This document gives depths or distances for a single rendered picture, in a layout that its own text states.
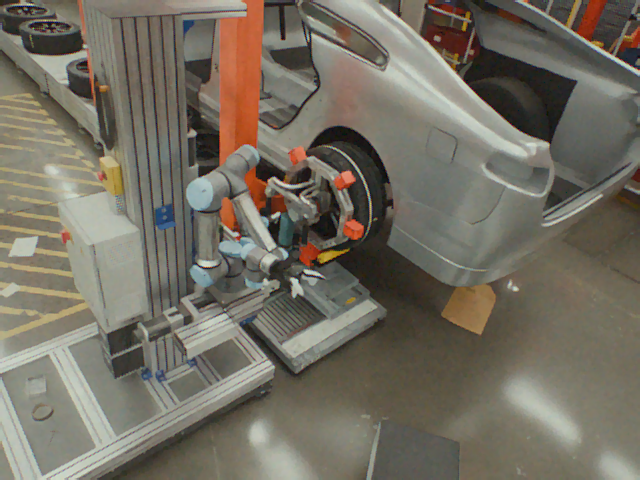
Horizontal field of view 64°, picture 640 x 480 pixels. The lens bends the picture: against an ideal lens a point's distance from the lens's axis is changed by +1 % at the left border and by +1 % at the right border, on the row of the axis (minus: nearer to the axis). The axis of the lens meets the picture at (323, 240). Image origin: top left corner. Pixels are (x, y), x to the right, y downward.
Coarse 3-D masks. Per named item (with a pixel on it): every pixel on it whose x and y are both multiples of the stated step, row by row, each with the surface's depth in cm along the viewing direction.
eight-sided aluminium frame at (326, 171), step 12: (300, 168) 303; (312, 168) 295; (324, 168) 291; (288, 180) 317; (336, 192) 286; (288, 204) 325; (348, 204) 288; (348, 216) 292; (300, 228) 326; (312, 240) 319; (324, 240) 318; (336, 240) 300
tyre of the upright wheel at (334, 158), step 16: (336, 144) 306; (352, 144) 306; (320, 160) 300; (336, 160) 290; (352, 160) 294; (368, 160) 298; (368, 176) 292; (352, 192) 288; (384, 192) 298; (368, 208) 292; (384, 208) 301; (368, 224) 297; (352, 240) 303
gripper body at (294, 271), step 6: (276, 264) 198; (270, 270) 197; (276, 270) 200; (282, 270) 196; (288, 270) 194; (294, 270) 195; (300, 270) 196; (270, 276) 200; (276, 276) 199; (282, 276) 194; (294, 276) 192; (300, 276) 197; (282, 282) 195; (282, 288) 196; (288, 288) 194
